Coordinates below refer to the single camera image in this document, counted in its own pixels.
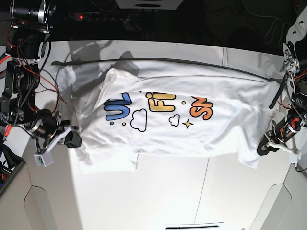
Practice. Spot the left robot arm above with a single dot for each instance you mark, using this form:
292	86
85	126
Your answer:
295	85

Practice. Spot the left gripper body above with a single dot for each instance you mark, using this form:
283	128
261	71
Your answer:
275	147

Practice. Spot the white printed t-shirt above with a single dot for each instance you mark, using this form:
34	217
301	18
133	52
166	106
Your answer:
127	109

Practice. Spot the orange grey pliers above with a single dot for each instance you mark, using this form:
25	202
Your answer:
2	62

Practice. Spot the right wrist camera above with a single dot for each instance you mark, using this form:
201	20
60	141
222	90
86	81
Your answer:
44	159

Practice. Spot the orange handled tool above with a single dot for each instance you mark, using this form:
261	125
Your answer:
6	131

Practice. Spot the black power strip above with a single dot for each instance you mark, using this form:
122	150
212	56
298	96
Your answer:
108	16

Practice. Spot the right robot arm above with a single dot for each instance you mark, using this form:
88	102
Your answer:
27	42

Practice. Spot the white box at top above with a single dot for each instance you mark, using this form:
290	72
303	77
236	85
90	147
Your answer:
149	4

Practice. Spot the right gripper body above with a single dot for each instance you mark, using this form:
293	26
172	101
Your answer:
48	133

